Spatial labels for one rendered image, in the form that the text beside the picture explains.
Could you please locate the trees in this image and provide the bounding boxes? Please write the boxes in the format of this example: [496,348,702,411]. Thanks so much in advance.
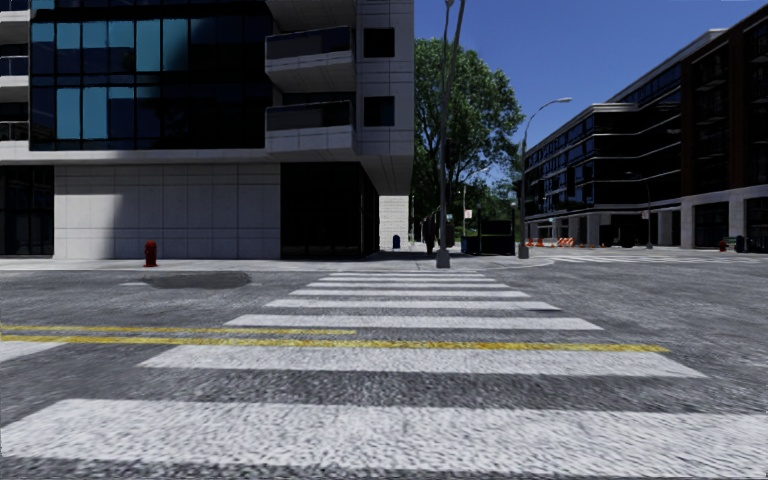
[410,37,526,244]

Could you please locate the dark glass building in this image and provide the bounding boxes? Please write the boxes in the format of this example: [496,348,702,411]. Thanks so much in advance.
[523,103,684,248]

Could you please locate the black bus shelter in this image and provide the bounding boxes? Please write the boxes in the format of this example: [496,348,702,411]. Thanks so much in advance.
[460,203,518,256]

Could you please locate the pale concrete building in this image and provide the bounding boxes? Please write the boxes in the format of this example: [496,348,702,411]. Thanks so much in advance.
[0,0,416,262]

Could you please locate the grey street lamp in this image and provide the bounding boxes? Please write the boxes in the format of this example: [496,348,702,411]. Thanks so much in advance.
[517,96,574,260]
[435,0,467,269]

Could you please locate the dark brick building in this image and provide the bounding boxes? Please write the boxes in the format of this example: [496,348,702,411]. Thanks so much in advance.
[608,4,768,251]

